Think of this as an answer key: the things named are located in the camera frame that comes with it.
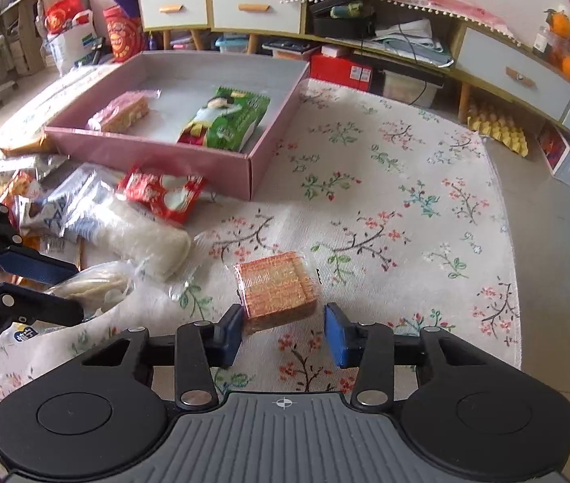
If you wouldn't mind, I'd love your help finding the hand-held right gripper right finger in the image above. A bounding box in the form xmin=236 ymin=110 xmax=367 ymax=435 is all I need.
xmin=324 ymin=303 xmax=492 ymax=409

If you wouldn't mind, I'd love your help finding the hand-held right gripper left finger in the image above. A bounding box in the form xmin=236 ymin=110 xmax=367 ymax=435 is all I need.
xmin=81 ymin=304 xmax=244 ymax=411

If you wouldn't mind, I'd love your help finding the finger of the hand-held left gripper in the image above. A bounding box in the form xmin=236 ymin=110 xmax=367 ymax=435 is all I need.
xmin=0 ymin=283 xmax=84 ymax=360
xmin=0 ymin=181 xmax=79 ymax=287

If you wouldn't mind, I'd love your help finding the silver snack packet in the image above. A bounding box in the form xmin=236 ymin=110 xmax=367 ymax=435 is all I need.
xmin=0 ymin=153 xmax=70 ymax=184
xmin=17 ymin=195 xmax=73 ymax=238

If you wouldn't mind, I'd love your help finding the orange wafer packet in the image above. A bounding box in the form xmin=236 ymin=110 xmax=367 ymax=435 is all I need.
xmin=233 ymin=250 xmax=322 ymax=335

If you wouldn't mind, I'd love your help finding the clear packet of white snacks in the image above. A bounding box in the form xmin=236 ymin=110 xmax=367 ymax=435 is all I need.
xmin=46 ymin=260 xmax=136 ymax=319

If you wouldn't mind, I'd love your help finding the clear rice cracker packet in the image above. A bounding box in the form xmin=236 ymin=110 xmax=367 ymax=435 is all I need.
xmin=61 ymin=165 xmax=192 ymax=283

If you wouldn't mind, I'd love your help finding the red snack packet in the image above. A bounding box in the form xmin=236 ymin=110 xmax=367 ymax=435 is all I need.
xmin=116 ymin=165 xmax=208 ymax=225

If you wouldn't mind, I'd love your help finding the pink cardboard box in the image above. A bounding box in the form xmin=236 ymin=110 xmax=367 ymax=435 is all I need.
xmin=43 ymin=50 xmax=312 ymax=201

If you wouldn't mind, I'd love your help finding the brown cone packet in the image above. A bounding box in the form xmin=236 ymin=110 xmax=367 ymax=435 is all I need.
xmin=0 ymin=128 xmax=60 ymax=157

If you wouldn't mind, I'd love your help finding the floral mat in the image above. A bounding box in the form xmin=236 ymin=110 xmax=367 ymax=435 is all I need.
xmin=0 ymin=63 xmax=523 ymax=464

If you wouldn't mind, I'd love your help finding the pink wafer packet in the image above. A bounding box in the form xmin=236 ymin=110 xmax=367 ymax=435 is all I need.
xmin=86 ymin=91 xmax=161 ymax=134

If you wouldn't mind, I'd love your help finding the green snack packet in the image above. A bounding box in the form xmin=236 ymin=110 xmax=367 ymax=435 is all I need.
xmin=178 ymin=85 xmax=272 ymax=153

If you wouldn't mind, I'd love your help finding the red and white shopping bag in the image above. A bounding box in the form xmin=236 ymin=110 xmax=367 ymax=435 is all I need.
xmin=43 ymin=0 xmax=98 ymax=74

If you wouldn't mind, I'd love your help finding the red gift bag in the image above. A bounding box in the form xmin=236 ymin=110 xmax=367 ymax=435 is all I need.
xmin=103 ymin=5 xmax=145 ymax=64

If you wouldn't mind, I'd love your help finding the clear plastic storage bin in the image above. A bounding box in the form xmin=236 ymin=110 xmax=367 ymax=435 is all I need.
xmin=383 ymin=70 xmax=439 ymax=107

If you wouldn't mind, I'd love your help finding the yellow egg tray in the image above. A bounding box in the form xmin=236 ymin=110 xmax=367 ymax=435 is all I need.
xmin=467 ymin=103 xmax=530 ymax=157

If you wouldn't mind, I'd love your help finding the red cardboard box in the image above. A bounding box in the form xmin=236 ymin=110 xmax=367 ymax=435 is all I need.
xmin=310 ymin=50 xmax=385 ymax=94

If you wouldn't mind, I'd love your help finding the pile of papers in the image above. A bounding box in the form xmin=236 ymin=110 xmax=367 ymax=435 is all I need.
xmin=374 ymin=17 xmax=455 ymax=68

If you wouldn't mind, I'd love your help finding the black case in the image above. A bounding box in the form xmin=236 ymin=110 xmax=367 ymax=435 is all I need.
xmin=310 ymin=0 xmax=377 ymax=39

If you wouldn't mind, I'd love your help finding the low wooden sideboard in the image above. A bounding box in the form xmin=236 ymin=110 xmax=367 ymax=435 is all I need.
xmin=305 ymin=0 xmax=570 ymax=159

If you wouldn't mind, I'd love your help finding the white drawer cabinet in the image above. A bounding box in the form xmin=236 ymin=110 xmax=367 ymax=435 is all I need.
xmin=134 ymin=0 xmax=307 ymax=52

